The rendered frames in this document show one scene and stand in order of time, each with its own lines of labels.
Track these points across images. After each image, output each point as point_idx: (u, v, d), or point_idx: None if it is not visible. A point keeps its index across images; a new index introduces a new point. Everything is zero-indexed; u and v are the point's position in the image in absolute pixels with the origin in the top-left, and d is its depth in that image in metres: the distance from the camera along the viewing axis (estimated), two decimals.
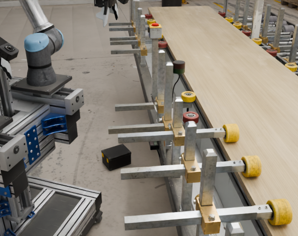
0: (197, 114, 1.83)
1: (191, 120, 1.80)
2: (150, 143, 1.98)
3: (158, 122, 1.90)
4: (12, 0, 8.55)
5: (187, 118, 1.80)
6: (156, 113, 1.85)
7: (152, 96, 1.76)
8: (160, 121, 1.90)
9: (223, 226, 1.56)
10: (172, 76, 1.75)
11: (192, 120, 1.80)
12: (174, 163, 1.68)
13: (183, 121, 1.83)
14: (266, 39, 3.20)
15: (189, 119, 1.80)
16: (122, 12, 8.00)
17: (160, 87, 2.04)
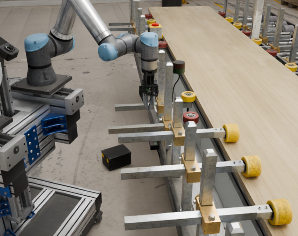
0: (197, 114, 1.83)
1: (191, 120, 1.80)
2: (150, 143, 1.98)
3: (158, 122, 1.90)
4: (12, 0, 8.55)
5: (187, 118, 1.80)
6: (156, 113, 1.85)
7: None
8: (160, 121, 1.90)
9: (223, 226, 1.56)
10: (172, 76, 1.75)
11: (192, 120, 1.80)
12: (174, 163, 1.68)
13: (183, 121, 1.83)
14: (266, 39, 3.20)
15: (189, 119, 1.80)
16: (122, 12, 8.00)
17: (160, 87, 2.04)
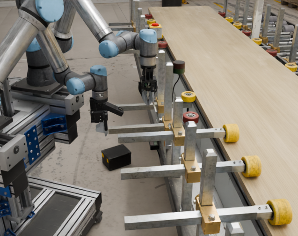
0: (197, 114, 1.83)
1: (191, 120, 1.80)
2: (150, 143, 1.98)
3: (158, 122, 1.90)
4: (12, 0, 8.55)
5: (187, 118, 1.80)
6: (156, 112, 1.85)
7: None
8: (160, 121, 1.90)
9: (223, 226, 1.56)
10: (172, 76, 1.75)
11: (192, 120, 1.80)
12: (174, 163, 1.68)
13: (183, 121, 1.83)
14: (266, 39, 3.20)
15: (189, 119, 1.80)
16: (122, 12, 8.00)
17: (160, 87, 2.04)
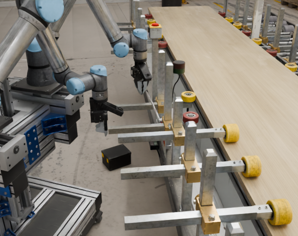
0: (197, 114, 1.83)
1: (191, 120, 1.80)
2: (150, 143, 1.98)
3: (159, 119, 1.90)
4: (12, 0, 8.55)
5: (187, 118, 1.80)
6: (154, 108, 1.94)
7: (147, 90, 1.99)
8: (160, 118, 1.91)
9: (223, 226, 1.56)
10: (172, 76, 1.75)
11: (192, 120, 1.80)
12: (174, 163, 1.68)
13: (183, 121, 1.83)
14: (266, 39, 3.20)
15: (189, 119, 1.80)
16: (122, 12, 8.00)
17: (160, 87, 2.04)
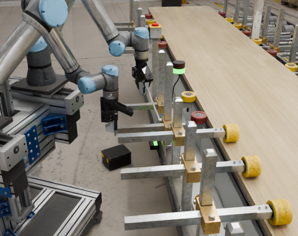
0: (205, 114, 1.84)
1: (199, 119, 1.81)
2: (150, 143, 1.98)
3: (159, 119, 1.90)
4: (12, 0, 8.55)
5: (196, 118, 1.81)
6: (154, 108, 1.93)
7: (147, 87, 1.97)
8: (160, 118, 1.90)
9: (223, 226, 1.56)
10: (172, 76, 1.75)
11: (201, 119, 1.81)
12: (174, 163, 1.68)
13: (192, 120, 1.84)
14: (266, 39, 3.20)
15: (198, 118, 1.81)
16: (122, 12, 8.00)
17: (160, 87, 2.04)
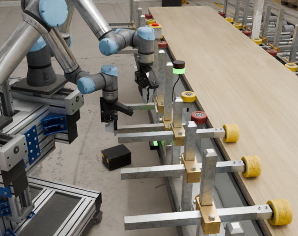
0: (205, 114, 1.84)
1: (199, 119, 1.81)
2: (150, 143, 1.98)
3: (159, 122, 1.90)
4: (12, 0, 8.55)
5: (196, 118, 1.81)
6: (156, 113, 1.85)
7: (153, 96, 1.76)
8: (160, 121, 1.90)
9: (223, 226, 1.56)
10: (172, 76, 1.75)
11: (201, 119, 1.81)
12: (174, 163, 1.68)
13: (192, 120, 1.84)
14: (266, 39, 3.20)
15: (198, 118, 1.81)
16: (122, 12, 8.00)
17: (160, 87, 2.04)
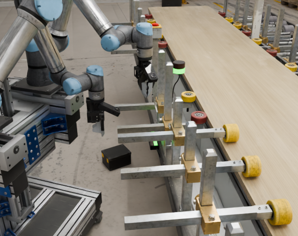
0: (205, 114, 1.84)
1: (199, 119, 1.81)
2: (150, 143, 1.98)
3: (159, 122, 1.90)
4: (12, 0, 8.55)
5: (196, 118, 1.81)
6: (156, 113, 1.85)
7: (153, 96, 1.76)
8: (160, 121, 1.90)
9: (223, 226, 1.56)
10: (172, 76, 1.75)
11: (201, 119, 1.81)
12: (174, 163, 1.68)
13: (192, 120, 1.84)
14: (266, 39, 3.20)
15: (198, 118, 1.81)
16: (122, 12, 8.00)
17: (160, 87, 2.04)
